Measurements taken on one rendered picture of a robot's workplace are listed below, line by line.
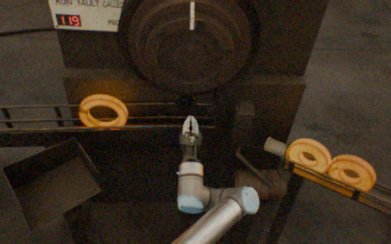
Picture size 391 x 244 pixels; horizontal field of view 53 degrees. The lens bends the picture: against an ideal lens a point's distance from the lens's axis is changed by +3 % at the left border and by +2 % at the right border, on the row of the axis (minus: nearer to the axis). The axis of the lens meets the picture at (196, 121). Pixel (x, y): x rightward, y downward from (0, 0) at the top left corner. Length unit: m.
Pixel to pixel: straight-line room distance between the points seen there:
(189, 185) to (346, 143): 1.55
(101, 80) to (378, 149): 1.86
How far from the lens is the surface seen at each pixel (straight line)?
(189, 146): 1.42
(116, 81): 1.54
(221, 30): 1.17
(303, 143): 1.50
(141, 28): 1.23
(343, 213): 2.35
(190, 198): 1.34
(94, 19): 1.43
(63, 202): 1.52
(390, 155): 2.76
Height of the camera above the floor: 1.83
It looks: 45 degrees down
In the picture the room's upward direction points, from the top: 5 degrees clockwise
